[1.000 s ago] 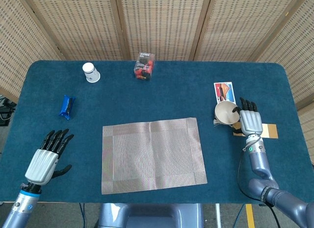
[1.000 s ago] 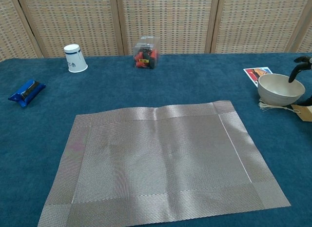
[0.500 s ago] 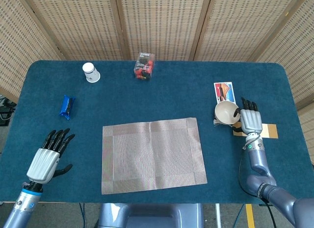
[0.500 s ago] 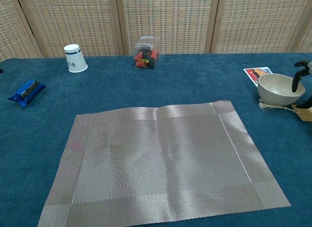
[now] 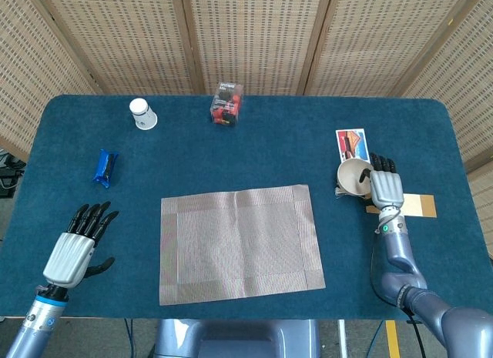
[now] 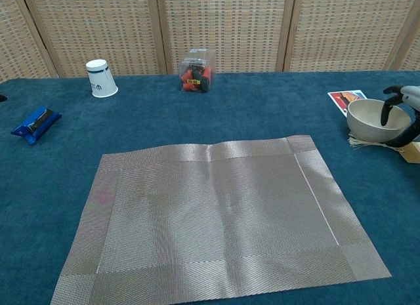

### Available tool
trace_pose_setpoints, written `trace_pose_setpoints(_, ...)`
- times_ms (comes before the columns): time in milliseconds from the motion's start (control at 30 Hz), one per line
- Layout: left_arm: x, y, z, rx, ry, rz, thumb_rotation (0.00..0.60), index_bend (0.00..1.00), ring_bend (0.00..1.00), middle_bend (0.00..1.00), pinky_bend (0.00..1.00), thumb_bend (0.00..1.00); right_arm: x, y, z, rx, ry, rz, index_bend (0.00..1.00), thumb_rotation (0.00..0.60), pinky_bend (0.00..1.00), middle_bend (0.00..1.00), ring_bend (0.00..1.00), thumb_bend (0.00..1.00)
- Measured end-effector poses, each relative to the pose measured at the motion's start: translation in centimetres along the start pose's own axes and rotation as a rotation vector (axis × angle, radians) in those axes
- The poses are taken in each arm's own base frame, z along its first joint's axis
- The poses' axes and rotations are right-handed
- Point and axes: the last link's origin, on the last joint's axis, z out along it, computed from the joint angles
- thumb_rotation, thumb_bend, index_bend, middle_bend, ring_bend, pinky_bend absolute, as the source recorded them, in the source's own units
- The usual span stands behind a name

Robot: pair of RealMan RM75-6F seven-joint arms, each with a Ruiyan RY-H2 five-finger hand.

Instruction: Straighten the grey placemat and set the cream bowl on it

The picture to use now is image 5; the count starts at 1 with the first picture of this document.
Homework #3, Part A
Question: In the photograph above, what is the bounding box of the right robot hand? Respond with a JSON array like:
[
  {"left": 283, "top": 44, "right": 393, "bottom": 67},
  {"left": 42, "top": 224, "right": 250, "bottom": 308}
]
[{"left": 357, "top": 152, "right": 405, "bottom": 211}]

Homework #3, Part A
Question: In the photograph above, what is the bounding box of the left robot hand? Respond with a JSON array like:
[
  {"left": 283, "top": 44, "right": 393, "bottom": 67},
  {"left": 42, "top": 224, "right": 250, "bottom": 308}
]
[{"left": 42, "top": 201, "right": 120, "bottom": 289}]

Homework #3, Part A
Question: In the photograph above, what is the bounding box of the beige bowl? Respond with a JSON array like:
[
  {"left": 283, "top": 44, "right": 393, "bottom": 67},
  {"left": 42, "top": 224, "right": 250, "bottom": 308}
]
[{"left": 337, "top": 159, "right": 374, "bottom": 199}]

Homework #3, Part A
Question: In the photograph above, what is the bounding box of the brown woven placemat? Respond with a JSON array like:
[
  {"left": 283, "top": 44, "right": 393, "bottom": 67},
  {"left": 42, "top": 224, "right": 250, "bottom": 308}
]
[{"left": 159, "top": 184, "right": 327, "bottom": 306}]

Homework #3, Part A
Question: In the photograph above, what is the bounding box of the kraft bookmark with tassel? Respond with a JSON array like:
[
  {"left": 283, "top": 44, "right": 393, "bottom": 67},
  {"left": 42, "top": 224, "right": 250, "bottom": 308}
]
[{"left": 334, "top": 184, "right": 438, "bottom": 219}]

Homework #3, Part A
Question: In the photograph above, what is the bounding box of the picture postcard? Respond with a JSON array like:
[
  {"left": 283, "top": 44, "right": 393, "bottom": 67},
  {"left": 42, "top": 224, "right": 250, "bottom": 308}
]
[{"left": 335, "top": 128, "right": 371, "bottom": 165}]

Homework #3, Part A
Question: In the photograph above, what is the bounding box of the blue snack packet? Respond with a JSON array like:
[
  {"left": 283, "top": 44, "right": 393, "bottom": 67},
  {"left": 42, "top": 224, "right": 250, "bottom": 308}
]
[{"left": 92, "top": 149, "right": 119, "bottom": 189}]

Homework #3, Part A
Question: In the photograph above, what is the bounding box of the blue table cloth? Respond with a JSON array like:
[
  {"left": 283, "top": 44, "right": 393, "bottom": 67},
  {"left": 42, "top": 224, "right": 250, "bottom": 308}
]
[{"left": 0, "top": 94, "right": 493, "bottom": 320}]

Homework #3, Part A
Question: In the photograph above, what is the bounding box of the white table leg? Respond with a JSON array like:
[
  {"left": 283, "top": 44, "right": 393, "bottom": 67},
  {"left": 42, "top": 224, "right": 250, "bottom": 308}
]
[{"left": 337, "top": 320, "right": 348, "bottom": 358}]

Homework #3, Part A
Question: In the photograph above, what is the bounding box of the white paper cup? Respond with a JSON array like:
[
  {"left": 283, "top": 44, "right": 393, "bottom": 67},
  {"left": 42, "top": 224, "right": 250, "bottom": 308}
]
[{"left": 129, "top": 98, "right": 159, "bottom": 132}]

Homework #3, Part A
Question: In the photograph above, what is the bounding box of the clear box of clips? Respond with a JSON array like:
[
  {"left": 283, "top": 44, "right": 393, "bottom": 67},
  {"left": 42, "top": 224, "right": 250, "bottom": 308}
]
[{"left": 209, "top": 82, "right": 244, "bottom": 128}]

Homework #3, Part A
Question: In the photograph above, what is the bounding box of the grey robot torso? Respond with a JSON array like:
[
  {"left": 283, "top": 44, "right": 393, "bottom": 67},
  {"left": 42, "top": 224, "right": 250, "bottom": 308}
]
[{"left": 153, "top": 318, "right": 320, "bottom": 358}]

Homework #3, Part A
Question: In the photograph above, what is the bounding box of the woven folding screen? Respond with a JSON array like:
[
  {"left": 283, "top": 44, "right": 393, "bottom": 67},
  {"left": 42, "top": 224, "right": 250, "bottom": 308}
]
[{"left": 0, "top": 0, "right": 493, "bottom": 259}]

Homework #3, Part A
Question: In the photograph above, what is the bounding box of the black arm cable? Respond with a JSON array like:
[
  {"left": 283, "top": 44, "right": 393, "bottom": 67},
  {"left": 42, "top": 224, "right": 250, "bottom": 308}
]
[{"left": 369, "top": 230, "right": 427, "bottom": 358}]

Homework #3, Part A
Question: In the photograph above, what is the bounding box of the blue cable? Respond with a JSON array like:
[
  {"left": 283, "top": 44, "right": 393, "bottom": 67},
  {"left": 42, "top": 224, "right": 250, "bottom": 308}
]
[
  {"left": 367, "top": 320, "right": 387, "bottom": 358},
  {"left": 123, "top": 318, "right": 135, "bottom": 358}
]

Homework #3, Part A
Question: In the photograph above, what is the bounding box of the black equipment with cables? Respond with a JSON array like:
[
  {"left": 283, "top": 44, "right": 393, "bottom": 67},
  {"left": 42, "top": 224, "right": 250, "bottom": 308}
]
[{"left": 0, "top": 149, "right": 27, "bottom": 199}]

